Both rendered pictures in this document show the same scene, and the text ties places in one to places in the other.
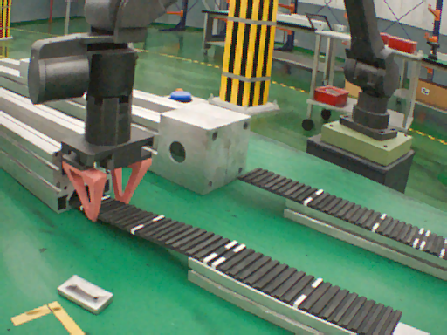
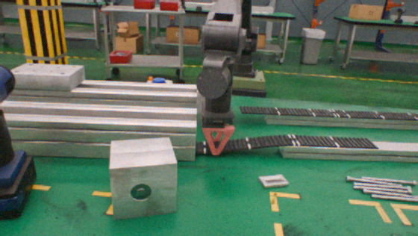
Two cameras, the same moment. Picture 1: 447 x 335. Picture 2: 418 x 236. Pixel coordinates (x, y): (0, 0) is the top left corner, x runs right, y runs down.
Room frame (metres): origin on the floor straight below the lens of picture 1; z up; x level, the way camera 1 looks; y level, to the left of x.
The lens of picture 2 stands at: (-0.03, 0.54, 1.12)
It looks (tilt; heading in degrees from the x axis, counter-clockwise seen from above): 23 degrees down; 323
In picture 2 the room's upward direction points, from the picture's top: 3 degrees clockwise
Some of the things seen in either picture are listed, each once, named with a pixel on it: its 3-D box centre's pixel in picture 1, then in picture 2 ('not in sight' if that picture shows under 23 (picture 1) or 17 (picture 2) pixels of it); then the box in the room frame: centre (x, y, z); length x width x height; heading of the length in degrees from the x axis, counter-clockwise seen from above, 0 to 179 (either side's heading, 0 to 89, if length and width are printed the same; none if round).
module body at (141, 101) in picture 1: (52, 94); (51, 98); (0.87, 0.40, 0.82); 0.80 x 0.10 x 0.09; 55
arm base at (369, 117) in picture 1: (371, 112); (242, 63); (0.87, -0.30, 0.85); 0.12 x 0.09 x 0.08; 40
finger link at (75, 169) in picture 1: (99, 181); (216, 133); (0.45, 0.14, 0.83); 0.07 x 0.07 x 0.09; 56
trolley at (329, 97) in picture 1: (363, 80); (142, 39); (3.51, -1.10, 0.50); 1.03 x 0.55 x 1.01; 61
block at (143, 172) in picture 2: not in sight; (142, 172); (0.39, 0.35, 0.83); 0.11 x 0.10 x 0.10; 158
